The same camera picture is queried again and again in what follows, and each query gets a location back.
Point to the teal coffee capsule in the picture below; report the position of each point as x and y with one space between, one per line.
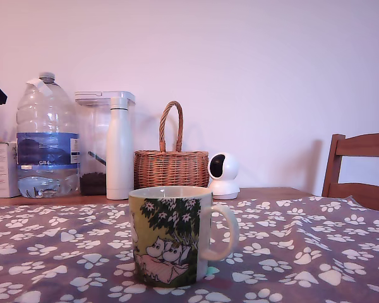
212 270

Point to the brown wicker basket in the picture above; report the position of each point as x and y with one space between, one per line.
173 170

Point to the white insulated bottle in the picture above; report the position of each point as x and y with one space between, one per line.
119 151

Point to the cartoon print ceramic mug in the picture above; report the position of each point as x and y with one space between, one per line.
164 227

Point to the clear container with white lid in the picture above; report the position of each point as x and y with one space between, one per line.
93 126

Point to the large clear water bottle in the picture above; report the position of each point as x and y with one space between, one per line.
47 126

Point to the grey paw print tablecloth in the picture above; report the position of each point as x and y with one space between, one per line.
303 246

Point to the brown wooden chair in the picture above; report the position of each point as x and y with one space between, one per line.
360 148

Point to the white cardboard box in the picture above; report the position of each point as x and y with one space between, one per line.
3 170

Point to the small white round camera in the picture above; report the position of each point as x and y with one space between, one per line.
229 170

